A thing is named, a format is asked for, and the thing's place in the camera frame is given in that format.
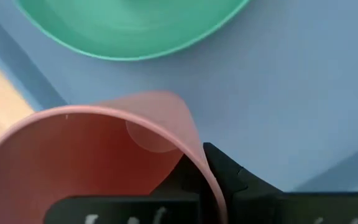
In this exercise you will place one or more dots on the blue plastic tray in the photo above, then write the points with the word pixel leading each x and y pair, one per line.
pixel 275 93

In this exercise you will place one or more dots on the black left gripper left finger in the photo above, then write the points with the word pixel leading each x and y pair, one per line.
pixel 120 211

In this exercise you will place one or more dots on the pink plastic cup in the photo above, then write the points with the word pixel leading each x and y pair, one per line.
pixel 73 155

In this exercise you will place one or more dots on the green plastic plate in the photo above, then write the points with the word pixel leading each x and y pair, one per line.
pixel 129 28

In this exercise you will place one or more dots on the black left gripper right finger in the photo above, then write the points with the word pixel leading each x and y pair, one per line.
pixel 275 208

